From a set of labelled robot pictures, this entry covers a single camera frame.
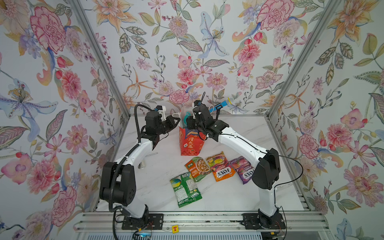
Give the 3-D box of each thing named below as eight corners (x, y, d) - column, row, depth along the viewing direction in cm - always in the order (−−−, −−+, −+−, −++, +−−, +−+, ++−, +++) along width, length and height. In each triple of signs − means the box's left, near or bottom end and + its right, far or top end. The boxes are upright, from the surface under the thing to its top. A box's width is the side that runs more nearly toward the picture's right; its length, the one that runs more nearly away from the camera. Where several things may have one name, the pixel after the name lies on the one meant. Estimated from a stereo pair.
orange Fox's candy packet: (217, 182, 89) (217, 179, 87) (206, 159, 99) (206, 157, 96) (234, 174, 92) (236, 172, 89) (222, 154, 101) (223, 151, 99)
